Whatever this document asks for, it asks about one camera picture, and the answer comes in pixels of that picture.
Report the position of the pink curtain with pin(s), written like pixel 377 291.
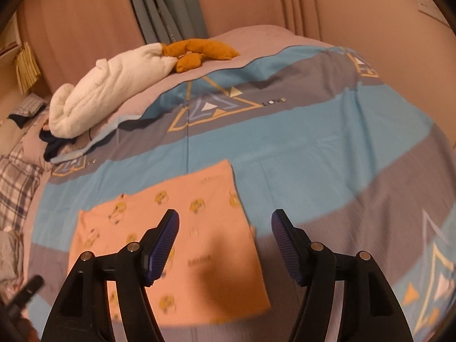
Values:
pixel 78 25
pixel 249 0

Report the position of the lavender bed sheet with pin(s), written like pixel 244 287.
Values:
pixel 256 37

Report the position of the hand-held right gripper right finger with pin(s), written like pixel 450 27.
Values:
pixel 285 245

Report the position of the dark navy cloth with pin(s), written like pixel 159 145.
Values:
pixel 53 148

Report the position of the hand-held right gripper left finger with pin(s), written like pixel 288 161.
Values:
pixel 162 249

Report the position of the pink duck-print baby garment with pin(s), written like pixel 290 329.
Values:
pixel 206 221

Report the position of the blue-grey curtain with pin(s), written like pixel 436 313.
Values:
pixel 160 3

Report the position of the plaid pillow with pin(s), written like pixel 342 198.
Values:
pixel 17 185

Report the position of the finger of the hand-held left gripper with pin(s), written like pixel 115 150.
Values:
pixel 26 294

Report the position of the white plush goose toy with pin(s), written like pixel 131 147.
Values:
pixel 107 85

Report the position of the grey cloth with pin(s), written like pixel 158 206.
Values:
pixel 10 253

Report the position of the tan woven hanging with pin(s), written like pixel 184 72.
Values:
pixel 28 67

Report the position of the lavender pillow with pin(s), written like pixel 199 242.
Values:
pixel 32 142

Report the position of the blue and grey striped blanket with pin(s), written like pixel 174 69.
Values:
pixel 320 142

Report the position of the folded plaid cloth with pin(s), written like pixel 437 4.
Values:
pixel 32 104

